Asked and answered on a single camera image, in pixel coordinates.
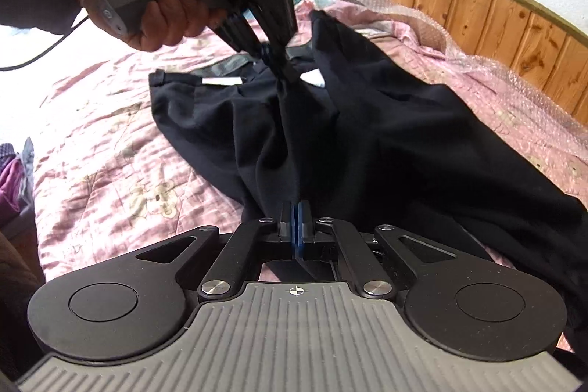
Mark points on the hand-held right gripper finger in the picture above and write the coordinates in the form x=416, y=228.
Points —
x=303, y=236
x=294, y=236

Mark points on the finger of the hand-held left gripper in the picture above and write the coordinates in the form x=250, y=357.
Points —
x=236, y=36
x=278, y=38

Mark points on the black pants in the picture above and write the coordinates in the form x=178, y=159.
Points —
x=390, y=135

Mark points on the pink bear print blanket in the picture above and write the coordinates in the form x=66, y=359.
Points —
x=101, y=135

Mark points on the wooden headboard with gold trim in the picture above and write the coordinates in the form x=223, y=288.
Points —
x=482, y=6

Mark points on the clear bubble wrap sheet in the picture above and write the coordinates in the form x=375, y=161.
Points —
x=505, y=84

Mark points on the purple patterned cloth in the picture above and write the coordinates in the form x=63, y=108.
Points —
x=14, y=190

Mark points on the person's dark clothing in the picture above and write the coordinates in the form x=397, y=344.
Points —
x=18, y=304

